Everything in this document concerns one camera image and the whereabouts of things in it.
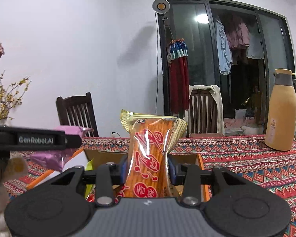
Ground green snack bar packet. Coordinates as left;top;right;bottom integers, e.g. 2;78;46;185
84;159;95;201

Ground orange gold snack bag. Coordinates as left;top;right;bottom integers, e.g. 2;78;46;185
116;110;187;201

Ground pink snack packet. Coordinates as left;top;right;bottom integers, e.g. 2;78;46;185
29;125;94;173

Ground orange cardboard box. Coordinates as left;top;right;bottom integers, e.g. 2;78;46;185
26;149;210;202

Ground yellow flower branches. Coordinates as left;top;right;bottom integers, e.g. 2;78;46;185
0;70;31;122

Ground wooden chair with cloth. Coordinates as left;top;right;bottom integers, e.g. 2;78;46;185
185;85;225;136

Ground dark wooden chair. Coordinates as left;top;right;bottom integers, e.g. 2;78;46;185
55;92;99;137

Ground patterned red tablecloth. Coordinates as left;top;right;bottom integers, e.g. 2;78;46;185
2;134;296;237

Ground yellow thermos jug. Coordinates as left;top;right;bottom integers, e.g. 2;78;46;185
265;69;296;151

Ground red hanging garment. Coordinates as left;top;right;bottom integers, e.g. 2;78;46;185
167;39;189;118

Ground light blue hanging shirt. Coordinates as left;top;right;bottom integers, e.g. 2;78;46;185
215;16;232;75

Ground pink hanging clothes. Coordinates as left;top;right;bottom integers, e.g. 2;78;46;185
225;13;250;50

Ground round lamp on stand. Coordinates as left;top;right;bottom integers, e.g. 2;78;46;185
152;0;170;17

